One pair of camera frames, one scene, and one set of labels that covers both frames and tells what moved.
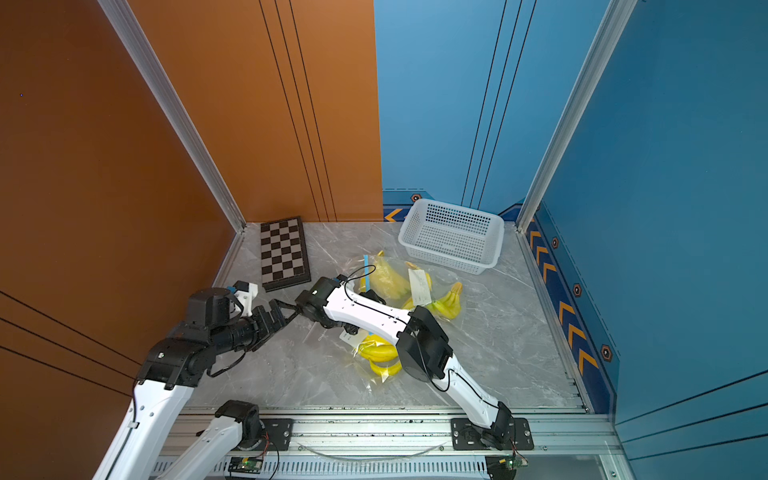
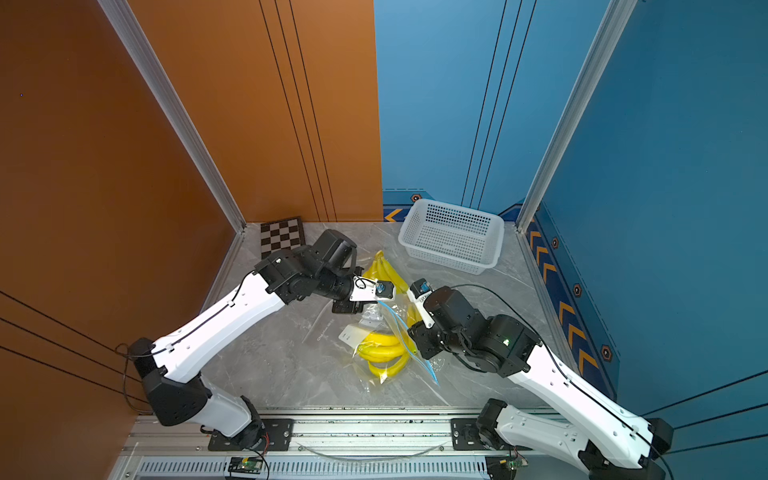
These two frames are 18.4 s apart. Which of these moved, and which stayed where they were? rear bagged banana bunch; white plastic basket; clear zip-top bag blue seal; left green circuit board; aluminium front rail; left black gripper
Moved: left black gripper; clear zip-top bag blue seal
Stayed: rear bagged banana bunch; left green circuit board; aluminium front rail; white plastic basket
